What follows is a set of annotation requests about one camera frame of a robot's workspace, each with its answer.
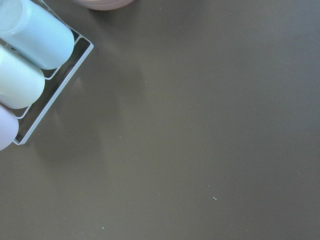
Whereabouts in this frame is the white plastic cup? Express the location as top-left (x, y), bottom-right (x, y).
top-left (0, 46), bottom-right (45, 109)

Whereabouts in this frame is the pink bowl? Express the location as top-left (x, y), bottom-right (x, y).
top-left (73, 0), bottom-right (134, 11)

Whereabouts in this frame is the pink plastic cup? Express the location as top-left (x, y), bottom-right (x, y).
top-left (0, 105), bottom-right (19, 150)

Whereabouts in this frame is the blue plastic cup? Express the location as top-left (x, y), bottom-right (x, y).
top-left (0, 0), bottom-right (75, 70)

